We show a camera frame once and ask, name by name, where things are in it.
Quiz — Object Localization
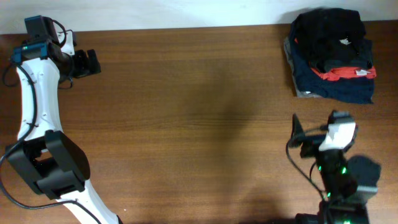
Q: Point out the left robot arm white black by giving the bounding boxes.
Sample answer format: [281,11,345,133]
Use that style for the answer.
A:
[2,30,121,223]

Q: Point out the navy folded garment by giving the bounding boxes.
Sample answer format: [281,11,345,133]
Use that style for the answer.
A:
[288,22,374,105]

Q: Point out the red folded garment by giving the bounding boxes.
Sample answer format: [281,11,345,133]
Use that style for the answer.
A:
[293,38,377,82]

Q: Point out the black t-shirt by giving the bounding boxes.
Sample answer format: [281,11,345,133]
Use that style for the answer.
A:
[294,8,373,73]

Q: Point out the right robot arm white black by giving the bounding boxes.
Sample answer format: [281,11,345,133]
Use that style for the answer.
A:
[285,111,381,224]

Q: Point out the grey folded garment bottom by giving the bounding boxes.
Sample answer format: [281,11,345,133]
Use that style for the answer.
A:
[283,37,321,98]

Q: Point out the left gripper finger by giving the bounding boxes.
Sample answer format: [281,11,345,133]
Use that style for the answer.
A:
[73,50,90,78]
[87,49,101,75]

